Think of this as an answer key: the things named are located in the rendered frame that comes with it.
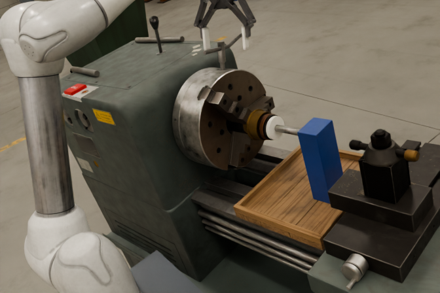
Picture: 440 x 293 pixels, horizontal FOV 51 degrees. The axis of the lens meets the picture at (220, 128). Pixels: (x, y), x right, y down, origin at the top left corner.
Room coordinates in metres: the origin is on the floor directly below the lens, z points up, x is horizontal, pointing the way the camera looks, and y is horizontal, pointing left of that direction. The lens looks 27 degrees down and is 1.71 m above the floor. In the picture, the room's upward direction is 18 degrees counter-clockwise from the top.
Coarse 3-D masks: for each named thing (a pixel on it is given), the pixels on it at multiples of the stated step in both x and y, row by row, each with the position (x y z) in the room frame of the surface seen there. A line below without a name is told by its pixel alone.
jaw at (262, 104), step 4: (264, 96) 1.34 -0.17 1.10; (268, 96) 1.32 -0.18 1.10; (256, 100) 1.33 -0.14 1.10; (260, 100) 1.32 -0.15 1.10; (264, 100) 1.31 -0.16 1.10; (268, 100) 1.30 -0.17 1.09; (272, 100) 1.31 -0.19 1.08; (252, 104) 1.30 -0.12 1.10; (256, 104) 1.30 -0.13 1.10; (260, 104) 1.29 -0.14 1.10; (264, 104) 1.28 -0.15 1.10; (268, 104) 1.27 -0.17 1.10; (272, 104) 1.31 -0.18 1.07; (252, 108) 1.28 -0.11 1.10; (256, 108) 1.27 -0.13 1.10; (260, 108) 1.26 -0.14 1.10; (264, 108) 1.26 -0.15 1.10; (268, 108) 1.27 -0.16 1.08; (272, 108) 1.31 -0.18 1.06
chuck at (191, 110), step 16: (208, 80) 1.27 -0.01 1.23; (224, 80) 1.26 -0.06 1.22; (240, 80) 1.30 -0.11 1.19; (256, 80) 1.34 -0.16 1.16; (192, 96) 1.25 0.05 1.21; (240, 96) 1.29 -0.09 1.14; (256, 96) 1.33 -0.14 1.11; (192, 112) 1.21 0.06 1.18; (208, 112) 1.20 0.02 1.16; (192, 128) 1.19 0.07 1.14; (208, 128) 1.19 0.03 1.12; (224, 128) 1.23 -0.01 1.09; (240, 128) 1.29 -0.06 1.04; (192, 144) 1.20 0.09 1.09; (208, 144) 1.18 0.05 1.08; (224, 144) 1.22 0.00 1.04; (208, 160) 1.17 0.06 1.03; (224, 160) 1.20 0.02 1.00
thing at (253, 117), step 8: (256, 112) 1.19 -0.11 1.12; (264, 112) 1.18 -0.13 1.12; (248, 120) 1.18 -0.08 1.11; (256, 120) 1.16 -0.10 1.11; (264, 120) 1.14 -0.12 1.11; (248, 128) 1.17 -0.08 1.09; (256, 128) 1.15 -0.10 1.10; (264, 128) 1.13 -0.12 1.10; (256, 136) 1.15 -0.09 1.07; (264, 136) 1.13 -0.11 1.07
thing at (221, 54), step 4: (220, 44) 1.33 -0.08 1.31; (224, 44) 1.33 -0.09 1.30; (224, 48) 1.33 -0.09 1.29; (220, 52) 1.33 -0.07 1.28; (224, 52) 1.33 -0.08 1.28; (220, 56) 1.32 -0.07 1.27; (224, 56) 1.32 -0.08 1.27; (220, 60) 1.32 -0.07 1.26; (224, 60) 1.32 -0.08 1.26; (220, 64) 1.33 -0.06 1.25; (224, 64) 1.32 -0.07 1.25; (224, 68) 1.32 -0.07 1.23
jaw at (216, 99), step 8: (208, 88) 1.24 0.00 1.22; (200, 96) 1.24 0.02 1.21; (208, 96) 1.22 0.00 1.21; (216, 96) 1.21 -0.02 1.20; (224, 96) 1.20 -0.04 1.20; (216, 104) 1.19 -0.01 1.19; (224, 104) 1.19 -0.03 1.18; (232, 104) 1.21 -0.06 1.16; (224, 112) 1.21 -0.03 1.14; (232, 112) 1.18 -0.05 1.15; (240, 112) 1.20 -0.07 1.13; (248, 112) 1.19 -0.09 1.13; (232, 120) 1.22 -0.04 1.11; (240, 120) 1.19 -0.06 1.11
